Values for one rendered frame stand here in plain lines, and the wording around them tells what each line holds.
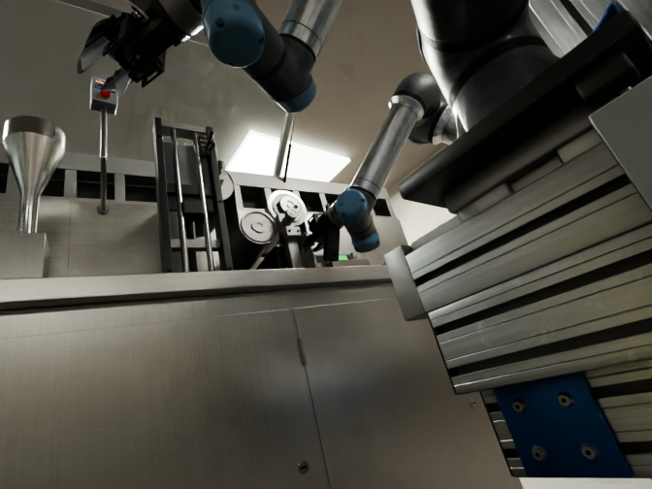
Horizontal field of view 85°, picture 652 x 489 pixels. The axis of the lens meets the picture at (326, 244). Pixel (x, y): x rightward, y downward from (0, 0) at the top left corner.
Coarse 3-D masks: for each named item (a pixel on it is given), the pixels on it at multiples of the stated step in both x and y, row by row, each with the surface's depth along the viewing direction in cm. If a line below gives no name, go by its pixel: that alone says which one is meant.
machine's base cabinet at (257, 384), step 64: (0, 320) 53; (64, 320) 57; (128, 320) 61; (192, 320) 66; (256, 320) 72; (320, 320) 80; (384, 320) 89; (0, 384) 50; (64, 384) 53; (128, 384) 57; (192, 384) 61; (256, 384) 67; (320, 384) 73; (384, 384) 80; (448, 384) 89; (0, 448) 47; (64, 448) 50; (128, 448) 53; (192, 448) 57; (256, 448) 62; (320, 448) 67; (384, 448) 73; (448, 448) 81
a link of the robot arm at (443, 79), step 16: (528, 0) 37; (512, 16) 36; (528, 16) 39; (416, 32) 48; (496, 32) 37; (512, 32) 38; (528, 32) 38; (432, 48) 41; (448, 48) 39; (464, 48) 39; (480, 48) 38; (432, 64) 45; (448, 64) 42; (464, 64) 40; (448, 80) 42; (448, 96) 43
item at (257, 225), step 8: (248, 216) 116; (256, 216) 117; (264, 216) 119; (248, 224) 114; (256, 224) 116; (264, 224) 117; (272, 224) 119; (248, 232) 113; (256, 232) 114; (264, 232) 116; (272, 232) 117; (256, 240) 112; (264, 240) 114
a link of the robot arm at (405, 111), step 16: (416, 80) 89; (432, 80) 91; (400, 96) 88; (416, 96) 88; (432, 96) 91; (400, 112) 88; (416, 112) 89; (384, 128) 88; (400, 128) 87; (384, 144) 86; (400, 144) 87; (368, 160) 86; (384, 160) 86; (368, 176) 85; (384, 176) 86; (352, 192) 82; (368, 192) 84; (336, 208) 83; (352, 208) 81; (368, 208) 84; (352, 224) 84; (368, 224) 88
